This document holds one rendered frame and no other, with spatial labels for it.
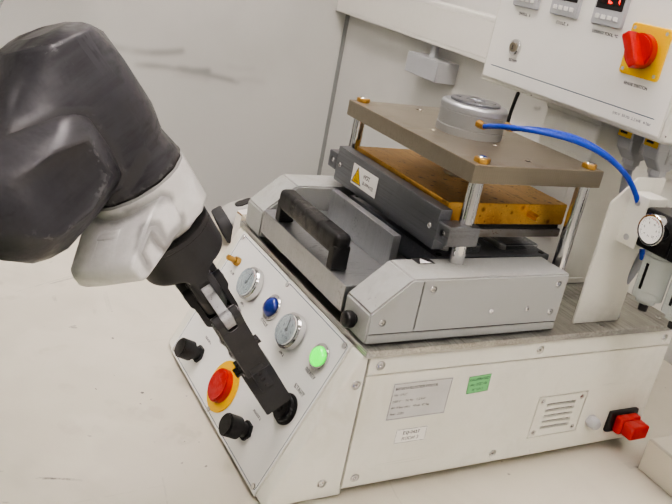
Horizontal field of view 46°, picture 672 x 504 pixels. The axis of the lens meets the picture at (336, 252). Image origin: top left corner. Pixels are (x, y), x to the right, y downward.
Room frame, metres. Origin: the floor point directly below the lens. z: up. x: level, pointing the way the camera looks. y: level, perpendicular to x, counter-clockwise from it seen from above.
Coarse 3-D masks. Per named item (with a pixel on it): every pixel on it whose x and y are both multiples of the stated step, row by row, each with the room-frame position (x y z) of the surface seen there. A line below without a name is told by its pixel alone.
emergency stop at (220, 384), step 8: (224, 368) 0.80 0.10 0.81; (216, 376) 0.79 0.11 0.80; (224, 376) 0.78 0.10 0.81; (232, 376) 0.79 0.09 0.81; (208, 384) 0.79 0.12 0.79; (216, 384) 0.78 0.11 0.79; (224, 384) 0.77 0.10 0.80; (232, 384) 0.78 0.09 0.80; (208, 392) 0.79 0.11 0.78; (216, 392) 0.78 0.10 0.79; (224, 392) 0.77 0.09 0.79; (216, 400) 0.77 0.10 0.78
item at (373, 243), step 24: (336, 192) 0.91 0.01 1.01; (264, 216) 0.91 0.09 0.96; (336, 216) 0.90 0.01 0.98; (360, 216) 0.86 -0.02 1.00; (288, 240) 0.85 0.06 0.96; (312, 240) 0.84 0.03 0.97; (360, 240) 0.85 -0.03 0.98; (384, 240) 0.81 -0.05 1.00; (312, 264) 0.79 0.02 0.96; (360, 264) 0.80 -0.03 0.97; (336, 288) 0.74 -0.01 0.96
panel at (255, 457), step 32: (256, 256) 0.90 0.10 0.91; (288, 288) 0.82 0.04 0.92; (192, 320) 0.91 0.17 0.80; (256, 320) 0.82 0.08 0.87; (320, 320) 0.75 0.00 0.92; (224, 352) 0.83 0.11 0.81; (288, 352) 0.75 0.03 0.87; (192, 384) 0.83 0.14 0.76; (288, 384) 0.72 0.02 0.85; (320, 384) 0.69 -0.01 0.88; (256, 416) 0.72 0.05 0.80; (256, 448) 0.69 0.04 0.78; (256, 480) 0.66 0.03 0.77
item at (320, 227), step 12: (288, 192) 0.88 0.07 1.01; (288, 204) 0.86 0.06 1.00; (300, 204) 0.84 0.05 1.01; (276, 216) 0.88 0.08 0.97; (288, 216) 0.88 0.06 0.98; (300, 216) 0.83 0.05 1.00; (312, 216) 0.81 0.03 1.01; (324, 216) 0.81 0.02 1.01; (312, 228) 0.81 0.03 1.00; (324, 228) 0.79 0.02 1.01; (336, 228) 0.78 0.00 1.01; (324, 240) 0.78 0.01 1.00; (336, 240) 0.76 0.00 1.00; (348, 240) 0.77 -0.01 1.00; (336, 252) 0.76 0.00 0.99; (348, 252) 0.77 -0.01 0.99; (336, 264) 0.76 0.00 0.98
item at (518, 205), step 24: (408, 168) 0.90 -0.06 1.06; (432, 168) 0.93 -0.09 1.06; (432, 192) 0.82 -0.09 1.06; (456, 192) 0.84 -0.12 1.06; (504, 192) 0.88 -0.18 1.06; (528, 192) 0.90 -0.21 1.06; (456, 216) 0.80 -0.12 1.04; (480, 216) 0.82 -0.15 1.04; (504, 216) 0.83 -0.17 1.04; (528, 216) 0.85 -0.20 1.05; (552, 216) 0.87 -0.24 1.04
